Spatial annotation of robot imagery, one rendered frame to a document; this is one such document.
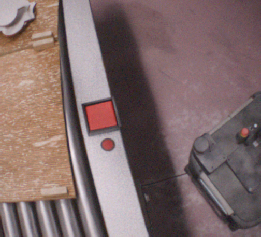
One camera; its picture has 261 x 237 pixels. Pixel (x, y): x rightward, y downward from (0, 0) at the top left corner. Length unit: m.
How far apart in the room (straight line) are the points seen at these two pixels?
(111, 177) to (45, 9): 0.53
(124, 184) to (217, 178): 0.80
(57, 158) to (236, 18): 1.84
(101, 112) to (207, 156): 0.76
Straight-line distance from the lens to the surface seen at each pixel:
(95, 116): 0.77
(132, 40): 2.07
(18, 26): 0.94
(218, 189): 1.45
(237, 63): 2.08
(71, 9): 1.00
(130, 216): 0.71
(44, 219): 0.73
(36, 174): 0.74
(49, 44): 0.88
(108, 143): 0.75
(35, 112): 0.79
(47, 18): 0.97
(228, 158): 1.48
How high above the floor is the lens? 1.61
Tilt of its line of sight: 62 degrees down
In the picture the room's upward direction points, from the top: 2 degrees counter-clockwise
